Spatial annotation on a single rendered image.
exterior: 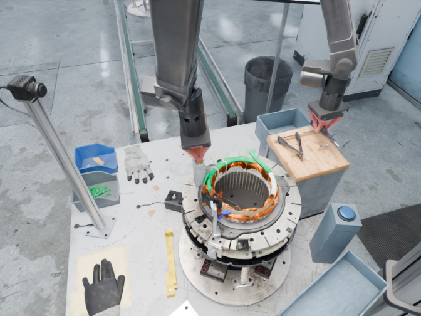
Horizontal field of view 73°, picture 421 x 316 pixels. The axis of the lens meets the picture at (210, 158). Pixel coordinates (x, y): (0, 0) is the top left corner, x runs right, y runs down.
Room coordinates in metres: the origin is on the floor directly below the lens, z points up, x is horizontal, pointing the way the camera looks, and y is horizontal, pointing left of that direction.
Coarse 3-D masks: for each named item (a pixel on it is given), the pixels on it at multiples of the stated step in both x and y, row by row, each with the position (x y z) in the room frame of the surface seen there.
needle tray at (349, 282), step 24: (336, 264) 0.29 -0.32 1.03; (360, 264) 0.28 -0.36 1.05; (312, 288) 0.24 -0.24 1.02; (336, 288) 0.24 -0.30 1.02; (360, 288) 0.24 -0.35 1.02; (384, 288) 0.22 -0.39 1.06; (288, 312) 0.18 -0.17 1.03; (312, 312) 0.18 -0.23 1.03; (336, 312) 0.18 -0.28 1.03; (360, 312) 0.18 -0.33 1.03
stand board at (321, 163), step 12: (288, 132) 0.74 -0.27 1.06; (300, 132) 0.74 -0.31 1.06; (276, 144) 0.68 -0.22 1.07; (312, 144) 0.68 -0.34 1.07; (324, 144) 0.68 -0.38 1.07; (288, 156) 0.63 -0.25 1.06; (312, 156) 0.63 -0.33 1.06; (324, 156) 0.63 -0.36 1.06; (336, 156) 0.63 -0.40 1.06; (288, 168) 0.58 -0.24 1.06; (300, 168) 0.58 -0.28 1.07; (312, 168) 0.58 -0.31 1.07; (324, 168) 0.58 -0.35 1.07; (336, 168) 0.58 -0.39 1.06; (300, 180) 0.54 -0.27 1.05
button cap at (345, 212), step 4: (340, 208) 0.45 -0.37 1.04; (344, 208) 0.45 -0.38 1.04; (348, 208) 0.45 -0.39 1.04; (340, 212) 0.44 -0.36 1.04; (344, 212) 0.43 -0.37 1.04; (348, 212) 0.43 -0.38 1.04; (352, 212) 0.43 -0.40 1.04; (344, 216) 0.42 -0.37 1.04; (348, 216) 0.42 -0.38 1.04; (352, 216) 0.42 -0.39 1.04
